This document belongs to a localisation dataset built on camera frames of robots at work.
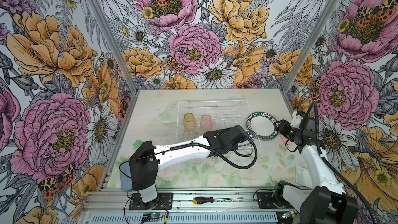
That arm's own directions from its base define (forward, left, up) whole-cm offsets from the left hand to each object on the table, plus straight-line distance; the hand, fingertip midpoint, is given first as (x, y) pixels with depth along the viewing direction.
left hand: (227, 135), depth 79 cm
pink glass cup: (+12, +10, -8) cm, 17 cm away
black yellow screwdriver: (-25, +9, -15) cm, 31 cm away
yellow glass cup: (+12, +20, -7) cm, 24 cm away
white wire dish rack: (+22, -2, -12) cm, 25 cm away
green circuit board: (-31, +36, -17) cm, 50 cm away
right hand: (+4, -27, -1) cm, 27 cm away
